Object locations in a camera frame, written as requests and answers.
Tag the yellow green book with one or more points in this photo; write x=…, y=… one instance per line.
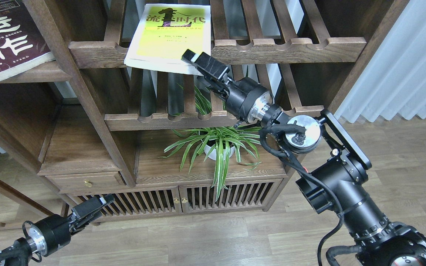
x=165, y=32

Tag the white curtain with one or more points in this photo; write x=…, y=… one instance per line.
x=394, y=81

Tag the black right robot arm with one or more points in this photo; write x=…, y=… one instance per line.
x=331, y=165

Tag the white plant pot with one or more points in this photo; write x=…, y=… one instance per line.
x=210, y=150

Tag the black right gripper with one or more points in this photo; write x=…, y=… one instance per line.
x=246, y=99

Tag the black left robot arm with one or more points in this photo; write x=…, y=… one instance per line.
x=19, y=254

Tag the dark red book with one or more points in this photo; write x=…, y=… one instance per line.
x=22, y=46

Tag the green spider plant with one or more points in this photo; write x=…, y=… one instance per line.
x=194, y=141

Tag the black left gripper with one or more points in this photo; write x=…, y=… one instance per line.
x=54, y=232

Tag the dark wooden bookshelf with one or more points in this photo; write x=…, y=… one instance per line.
x=84, y=116

